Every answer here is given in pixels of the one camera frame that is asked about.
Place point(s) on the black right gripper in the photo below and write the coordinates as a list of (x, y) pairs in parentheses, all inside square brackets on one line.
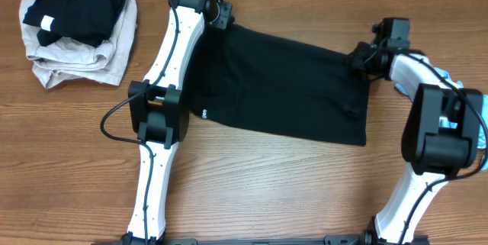
[(358, 59)]

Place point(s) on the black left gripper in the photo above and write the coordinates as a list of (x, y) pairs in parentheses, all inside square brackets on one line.
[(227, 20)]

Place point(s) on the black t-shirt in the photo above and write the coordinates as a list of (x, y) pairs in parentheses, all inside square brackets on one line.
[(250, 80)]

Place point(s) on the light blue t-shirt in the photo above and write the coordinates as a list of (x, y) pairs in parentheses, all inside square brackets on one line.
[(441, 132)]

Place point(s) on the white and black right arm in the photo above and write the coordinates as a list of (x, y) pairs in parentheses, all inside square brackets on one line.
[(413, 194)]

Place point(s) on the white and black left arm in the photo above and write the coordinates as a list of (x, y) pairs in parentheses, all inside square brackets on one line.
[(159, 116)]

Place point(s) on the folded black garment on stack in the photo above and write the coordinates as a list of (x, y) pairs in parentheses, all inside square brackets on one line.
[(86, 21)]

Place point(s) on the folded beige garment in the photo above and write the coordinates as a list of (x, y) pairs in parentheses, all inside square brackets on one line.
[(69, 59)]

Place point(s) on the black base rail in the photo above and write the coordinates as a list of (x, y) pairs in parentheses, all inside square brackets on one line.
[(351, 239)]

